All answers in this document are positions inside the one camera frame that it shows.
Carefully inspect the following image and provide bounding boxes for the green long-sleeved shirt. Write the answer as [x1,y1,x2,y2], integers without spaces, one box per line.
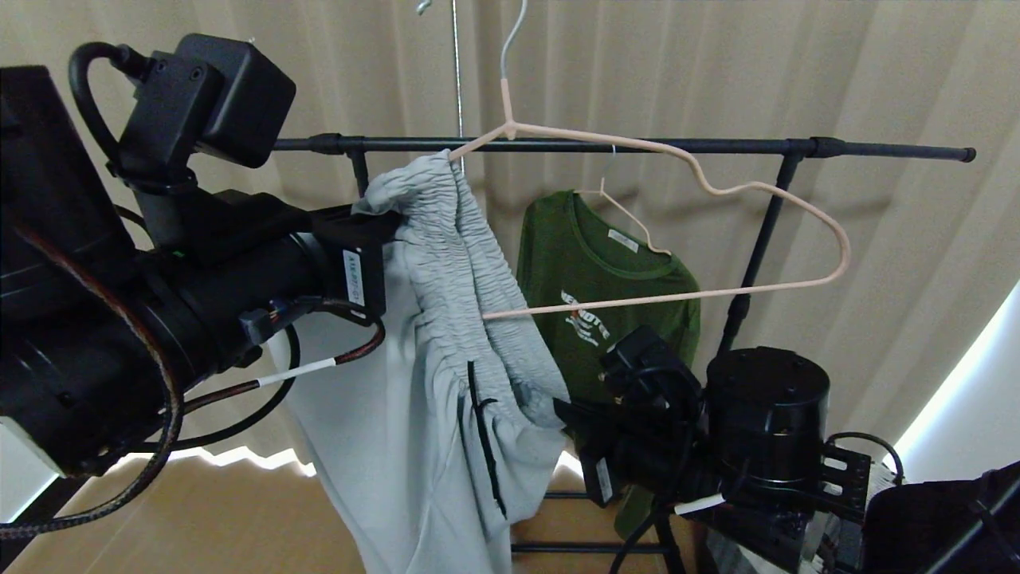
[516,190,702,539]

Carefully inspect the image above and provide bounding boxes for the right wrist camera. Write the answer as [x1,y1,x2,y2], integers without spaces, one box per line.
[598,324,707,417]

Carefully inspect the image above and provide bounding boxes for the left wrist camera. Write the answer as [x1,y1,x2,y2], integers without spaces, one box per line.
[108,33,297,248]

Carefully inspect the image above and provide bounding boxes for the beige curtain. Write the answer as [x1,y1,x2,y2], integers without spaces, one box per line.
[0,0,1020,479]

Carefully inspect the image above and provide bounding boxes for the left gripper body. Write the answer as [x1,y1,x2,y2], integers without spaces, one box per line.
[147,206,401,379]

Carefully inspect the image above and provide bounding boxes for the black clothes rack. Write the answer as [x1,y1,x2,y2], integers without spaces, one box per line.
[271,133,978,574]

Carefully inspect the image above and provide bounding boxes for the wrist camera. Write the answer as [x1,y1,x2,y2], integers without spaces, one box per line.
[598,324,707,417]
[108,33,297,248]

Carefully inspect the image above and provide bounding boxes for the black cable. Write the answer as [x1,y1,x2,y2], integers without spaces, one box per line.
[608,498,672,574]
[68,41,302,455]

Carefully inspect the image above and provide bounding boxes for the pink clothes hanger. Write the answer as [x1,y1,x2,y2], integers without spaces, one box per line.
[414,0,852,322]
[575,143,673,258]

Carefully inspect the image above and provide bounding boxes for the white laundry basket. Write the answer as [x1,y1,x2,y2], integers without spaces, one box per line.
[705,430,908,574]

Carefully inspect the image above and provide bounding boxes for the pale grey printed garment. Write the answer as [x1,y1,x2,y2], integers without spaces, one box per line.
[267,150,575,574]

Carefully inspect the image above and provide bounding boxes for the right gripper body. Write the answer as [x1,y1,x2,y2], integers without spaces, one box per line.
[572,397,714,509]

